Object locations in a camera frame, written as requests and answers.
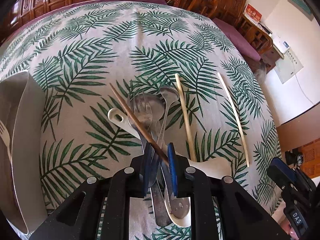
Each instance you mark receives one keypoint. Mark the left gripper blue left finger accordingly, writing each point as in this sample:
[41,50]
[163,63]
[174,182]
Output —
[99,208]

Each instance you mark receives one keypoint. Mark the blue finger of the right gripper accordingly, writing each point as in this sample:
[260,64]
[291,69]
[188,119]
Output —
[282,175]

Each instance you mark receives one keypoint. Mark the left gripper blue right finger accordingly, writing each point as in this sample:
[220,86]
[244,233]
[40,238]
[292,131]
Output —
[220,208]

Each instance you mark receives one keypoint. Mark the dark brown wooden chopstick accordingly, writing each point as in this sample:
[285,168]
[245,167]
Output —
[140,126]

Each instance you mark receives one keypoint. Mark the stainless steel fork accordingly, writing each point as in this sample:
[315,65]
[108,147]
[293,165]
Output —
[150,170]

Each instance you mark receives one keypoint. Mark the stainless steel spoon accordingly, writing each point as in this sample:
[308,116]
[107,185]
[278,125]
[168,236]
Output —
[142,110]
[170,96]

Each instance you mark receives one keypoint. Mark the white soup spoon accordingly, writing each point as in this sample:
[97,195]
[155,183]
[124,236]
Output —
[178,210]

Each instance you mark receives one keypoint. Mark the white plastic fork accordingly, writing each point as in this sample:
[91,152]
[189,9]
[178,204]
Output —
[6,139]

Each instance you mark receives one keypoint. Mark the person's right hand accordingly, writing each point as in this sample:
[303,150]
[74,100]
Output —
[286,226]

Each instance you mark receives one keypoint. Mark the grey rectangular utensil tray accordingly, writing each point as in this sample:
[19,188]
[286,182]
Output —
[22,105]

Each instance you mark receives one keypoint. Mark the clear plastic bag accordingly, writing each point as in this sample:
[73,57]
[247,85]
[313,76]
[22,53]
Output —
[260,74]

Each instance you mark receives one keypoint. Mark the wooden side table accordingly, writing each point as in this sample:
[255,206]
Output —
[270,57]

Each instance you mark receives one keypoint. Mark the white blue device box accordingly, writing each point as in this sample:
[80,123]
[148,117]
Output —
[280,44]

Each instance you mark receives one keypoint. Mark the purple armchair cushion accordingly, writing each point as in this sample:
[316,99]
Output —
[241,44]

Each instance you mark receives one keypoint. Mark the red decorated box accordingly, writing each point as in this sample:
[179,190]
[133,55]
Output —
[252,14]

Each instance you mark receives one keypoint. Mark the palm leaf print tablecloth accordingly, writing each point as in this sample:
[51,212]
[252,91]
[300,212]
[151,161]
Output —
[74,54]

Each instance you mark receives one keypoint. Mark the carved wooden armchair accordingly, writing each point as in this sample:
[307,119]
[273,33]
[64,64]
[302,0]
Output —
[231,12]

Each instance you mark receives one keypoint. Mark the white wall panel box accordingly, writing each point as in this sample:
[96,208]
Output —
[288,67]

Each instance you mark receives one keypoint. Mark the green wall sign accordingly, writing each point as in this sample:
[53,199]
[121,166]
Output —
[303,8]

